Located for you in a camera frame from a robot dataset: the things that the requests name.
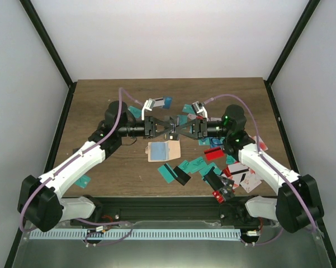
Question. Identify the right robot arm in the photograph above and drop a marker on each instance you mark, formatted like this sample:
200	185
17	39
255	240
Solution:
297	204

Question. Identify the red card magnetic stripe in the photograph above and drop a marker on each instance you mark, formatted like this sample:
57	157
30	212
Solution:
214	153

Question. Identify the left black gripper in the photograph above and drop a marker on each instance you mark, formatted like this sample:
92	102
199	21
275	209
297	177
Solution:
151	129

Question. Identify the light blue slotted strip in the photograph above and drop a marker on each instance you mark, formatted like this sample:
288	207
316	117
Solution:
139	234

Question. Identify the black card front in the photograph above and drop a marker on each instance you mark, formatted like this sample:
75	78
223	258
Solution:
172	134

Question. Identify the white card magnetic stripe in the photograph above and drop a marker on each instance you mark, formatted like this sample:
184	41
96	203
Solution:
159	102

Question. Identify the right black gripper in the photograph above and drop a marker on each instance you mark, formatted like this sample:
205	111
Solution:
199	128

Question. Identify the black striped card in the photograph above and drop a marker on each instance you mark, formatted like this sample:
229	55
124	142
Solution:
181	176

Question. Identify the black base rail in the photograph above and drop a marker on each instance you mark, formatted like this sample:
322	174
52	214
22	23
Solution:
134	209

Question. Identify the teal card front left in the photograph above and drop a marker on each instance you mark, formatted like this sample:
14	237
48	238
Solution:
83	181

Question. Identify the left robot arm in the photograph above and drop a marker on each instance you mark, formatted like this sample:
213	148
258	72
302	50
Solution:
42	200

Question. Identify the teal VIP card top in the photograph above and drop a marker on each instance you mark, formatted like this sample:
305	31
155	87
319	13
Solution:
188	109

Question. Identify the blue card top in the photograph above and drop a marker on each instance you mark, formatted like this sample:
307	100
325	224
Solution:
167	102

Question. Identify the teal VIP card centre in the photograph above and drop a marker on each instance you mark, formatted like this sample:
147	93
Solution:
197	165

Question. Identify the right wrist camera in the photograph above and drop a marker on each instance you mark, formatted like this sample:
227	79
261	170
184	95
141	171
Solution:
199	109

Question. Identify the black card right pile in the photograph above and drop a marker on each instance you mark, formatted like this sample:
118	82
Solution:
219	183

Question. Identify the beige leather card holder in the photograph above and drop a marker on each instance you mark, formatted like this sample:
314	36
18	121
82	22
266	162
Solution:
163	151

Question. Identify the teal vip card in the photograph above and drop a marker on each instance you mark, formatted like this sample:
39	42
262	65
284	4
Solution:
197	165
188	109

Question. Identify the white red patterned card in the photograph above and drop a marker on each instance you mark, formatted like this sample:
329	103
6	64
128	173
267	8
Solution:
249	182

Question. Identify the teal card far left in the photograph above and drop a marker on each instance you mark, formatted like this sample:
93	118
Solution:
136	112

